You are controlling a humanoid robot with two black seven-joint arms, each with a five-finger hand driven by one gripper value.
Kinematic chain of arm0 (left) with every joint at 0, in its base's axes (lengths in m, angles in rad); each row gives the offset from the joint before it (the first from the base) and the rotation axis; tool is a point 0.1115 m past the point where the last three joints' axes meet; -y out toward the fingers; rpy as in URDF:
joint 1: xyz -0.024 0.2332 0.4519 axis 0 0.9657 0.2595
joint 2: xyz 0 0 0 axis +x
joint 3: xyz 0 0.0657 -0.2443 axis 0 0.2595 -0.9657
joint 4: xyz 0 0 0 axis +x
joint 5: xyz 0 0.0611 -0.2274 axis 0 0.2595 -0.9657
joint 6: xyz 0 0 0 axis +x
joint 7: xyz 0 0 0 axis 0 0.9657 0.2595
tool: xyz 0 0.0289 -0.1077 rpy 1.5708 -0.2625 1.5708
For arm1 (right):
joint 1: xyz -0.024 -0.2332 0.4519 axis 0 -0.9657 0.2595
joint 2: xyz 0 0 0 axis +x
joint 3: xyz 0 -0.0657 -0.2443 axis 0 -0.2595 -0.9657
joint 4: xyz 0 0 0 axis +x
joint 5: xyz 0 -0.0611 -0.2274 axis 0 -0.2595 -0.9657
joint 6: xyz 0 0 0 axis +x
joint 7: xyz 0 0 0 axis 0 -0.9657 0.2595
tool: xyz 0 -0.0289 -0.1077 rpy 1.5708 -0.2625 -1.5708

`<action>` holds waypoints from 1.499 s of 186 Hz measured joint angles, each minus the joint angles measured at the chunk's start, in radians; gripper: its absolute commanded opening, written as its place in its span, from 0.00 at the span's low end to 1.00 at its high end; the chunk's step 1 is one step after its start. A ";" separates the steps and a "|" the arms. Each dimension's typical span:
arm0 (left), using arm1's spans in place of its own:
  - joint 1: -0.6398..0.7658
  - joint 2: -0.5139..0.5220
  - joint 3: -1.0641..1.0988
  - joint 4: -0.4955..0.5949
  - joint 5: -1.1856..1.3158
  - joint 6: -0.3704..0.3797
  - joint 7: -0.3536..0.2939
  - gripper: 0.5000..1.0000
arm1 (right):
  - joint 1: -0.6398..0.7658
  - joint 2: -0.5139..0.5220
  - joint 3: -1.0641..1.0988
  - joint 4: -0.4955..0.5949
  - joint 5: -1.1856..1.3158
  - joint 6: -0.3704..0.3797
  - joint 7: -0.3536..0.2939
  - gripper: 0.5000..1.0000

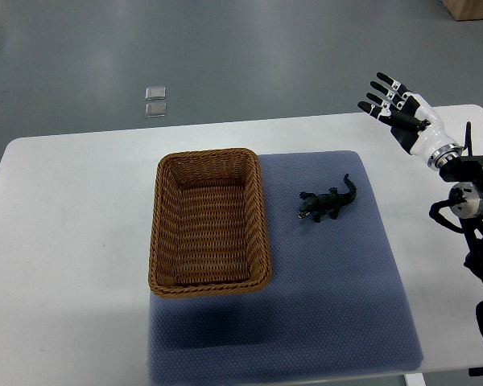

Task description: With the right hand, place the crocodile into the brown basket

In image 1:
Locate dark green toy crocodile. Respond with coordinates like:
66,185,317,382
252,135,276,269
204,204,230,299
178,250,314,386
298,174,357,223

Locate upper floor socket plate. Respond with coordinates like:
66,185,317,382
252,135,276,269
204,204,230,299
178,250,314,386
145,86,166,101

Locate blue-grey textured mat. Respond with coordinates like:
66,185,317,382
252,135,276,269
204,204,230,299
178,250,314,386
147,150,423,385

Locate brown wicker basket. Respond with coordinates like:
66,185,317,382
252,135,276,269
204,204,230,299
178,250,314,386
148,148,272,298

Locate wooden box corner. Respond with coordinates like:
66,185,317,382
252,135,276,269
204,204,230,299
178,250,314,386
442,0,483,21

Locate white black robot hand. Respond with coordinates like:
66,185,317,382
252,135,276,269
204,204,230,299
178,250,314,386
357,72,462,170

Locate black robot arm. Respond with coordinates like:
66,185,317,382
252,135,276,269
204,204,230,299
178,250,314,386
429,122,483,282

